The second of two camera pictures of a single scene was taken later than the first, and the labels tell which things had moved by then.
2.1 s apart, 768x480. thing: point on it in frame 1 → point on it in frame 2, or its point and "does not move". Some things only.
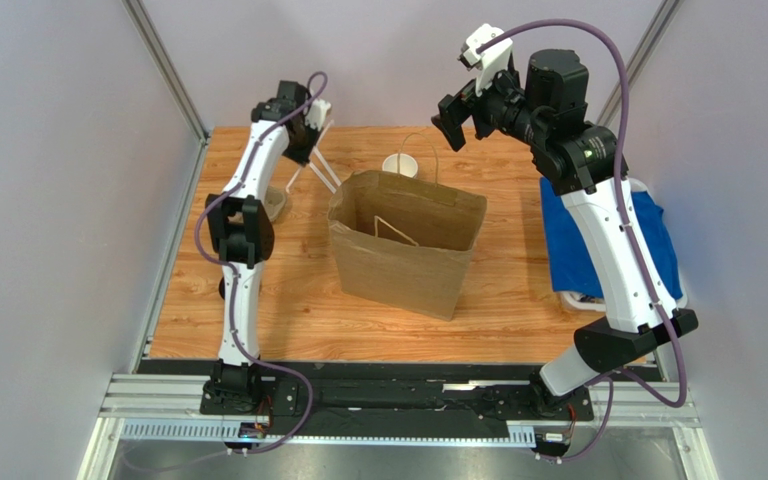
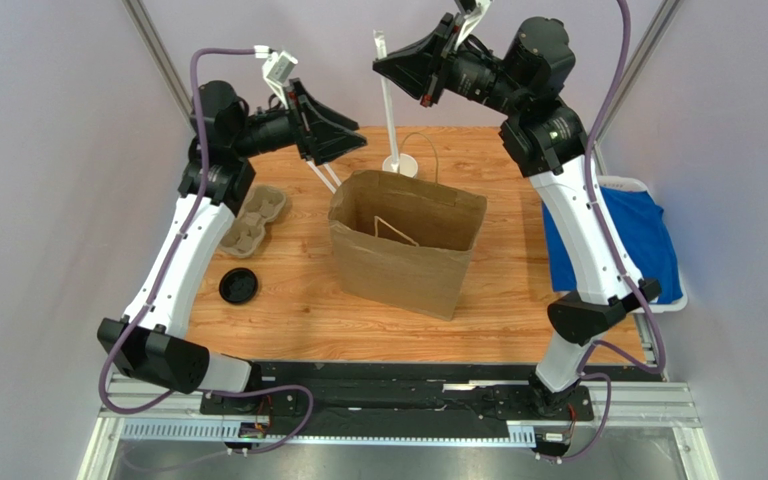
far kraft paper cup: [407, 164] does not move
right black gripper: [465, 117] → [438, 64]
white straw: [292, 183] → [379, 38]
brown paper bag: [402, 241] does not move
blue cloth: [572, 262] does not move
